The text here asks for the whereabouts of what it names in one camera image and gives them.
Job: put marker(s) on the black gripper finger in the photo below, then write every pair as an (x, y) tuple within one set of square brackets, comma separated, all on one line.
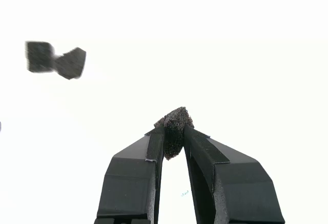
[(128, 183), (230, 188)]

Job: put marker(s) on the small black foam cube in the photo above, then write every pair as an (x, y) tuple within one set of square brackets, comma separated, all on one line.
[(174, 131)]

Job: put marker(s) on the large black foam cube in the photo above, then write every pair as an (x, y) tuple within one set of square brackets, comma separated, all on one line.
[(70, 63)]

